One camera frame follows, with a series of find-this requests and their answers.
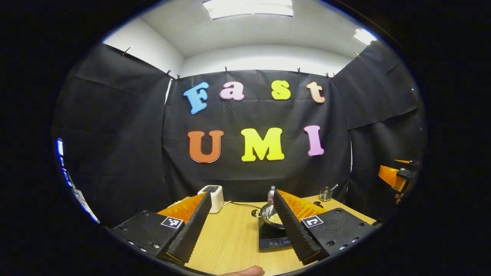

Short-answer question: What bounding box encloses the black induction cooktop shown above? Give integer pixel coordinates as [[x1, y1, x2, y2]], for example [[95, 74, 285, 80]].
[[259, 217, 293, 250]]

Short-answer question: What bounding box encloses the small ceiling light panel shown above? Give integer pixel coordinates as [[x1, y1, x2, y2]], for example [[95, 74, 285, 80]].
[[354, 28, 377, 46]]

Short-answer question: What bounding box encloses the black backdrop cloth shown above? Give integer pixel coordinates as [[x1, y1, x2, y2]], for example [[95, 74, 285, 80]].
[[52, 40, 427, 228]]

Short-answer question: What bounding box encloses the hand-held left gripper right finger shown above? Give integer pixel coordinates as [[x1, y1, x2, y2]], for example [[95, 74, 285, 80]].
[[272, 189, 378, 266]]

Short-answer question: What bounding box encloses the row of black cloth clips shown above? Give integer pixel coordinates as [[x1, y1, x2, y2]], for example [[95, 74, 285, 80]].
[[122, 47, 361, 81]]

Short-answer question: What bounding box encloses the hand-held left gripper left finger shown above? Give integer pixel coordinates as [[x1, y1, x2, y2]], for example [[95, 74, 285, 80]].
[[109, 191, 213, 266]]

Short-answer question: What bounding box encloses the large ceiling light panel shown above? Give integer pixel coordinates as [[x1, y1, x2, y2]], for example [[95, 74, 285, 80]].
[[203, 0, 294, 20]]

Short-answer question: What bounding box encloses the stainless steel pot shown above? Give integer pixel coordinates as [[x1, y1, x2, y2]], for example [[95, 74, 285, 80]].
[[251, 202, 286, 231]]

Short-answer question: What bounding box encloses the toaster power cable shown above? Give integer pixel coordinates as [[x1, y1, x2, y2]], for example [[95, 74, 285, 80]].
[[222, 201, 262, 210]]

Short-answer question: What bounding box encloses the white toaster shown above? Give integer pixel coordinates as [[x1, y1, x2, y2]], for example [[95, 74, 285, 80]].
[[198, 185, 224, 214]]

